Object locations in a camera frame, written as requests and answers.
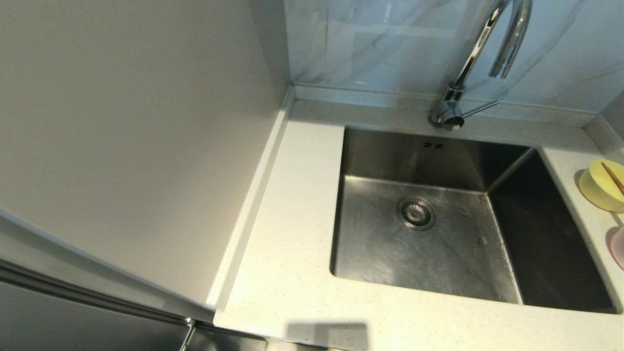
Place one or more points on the chrome gooseneck faucet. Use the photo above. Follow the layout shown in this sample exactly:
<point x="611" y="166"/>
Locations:
<point x="468" y="63"/>

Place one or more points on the yellow plastic bowl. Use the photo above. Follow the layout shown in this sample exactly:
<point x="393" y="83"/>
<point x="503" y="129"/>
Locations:
<point x="597" y="190"/>

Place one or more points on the pink plastic bowl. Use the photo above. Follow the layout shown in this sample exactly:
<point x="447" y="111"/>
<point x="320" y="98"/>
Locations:
<point x="619" y="248"/>

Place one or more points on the stainless steel sink basin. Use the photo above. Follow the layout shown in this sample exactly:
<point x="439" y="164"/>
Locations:
<point x="380" y="253"/>

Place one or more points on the round metal drain strainer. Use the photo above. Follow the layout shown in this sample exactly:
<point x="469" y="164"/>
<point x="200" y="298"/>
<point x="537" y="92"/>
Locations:
<point x="416" y="213"/>

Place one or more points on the grey base cabinet front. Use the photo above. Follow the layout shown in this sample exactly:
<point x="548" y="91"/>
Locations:
<point x="224" y="342"/>

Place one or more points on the beige tall cabinet side panel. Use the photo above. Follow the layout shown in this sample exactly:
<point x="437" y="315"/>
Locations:
<point x="122" y="122"/>

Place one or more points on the chrome door trim strip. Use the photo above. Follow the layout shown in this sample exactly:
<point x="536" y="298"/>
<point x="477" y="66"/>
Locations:
<point x="97" y="299"/>

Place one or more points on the grey tall cabinet door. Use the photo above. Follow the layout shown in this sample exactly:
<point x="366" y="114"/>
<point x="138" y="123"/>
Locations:
<point x="58" y="329"/>

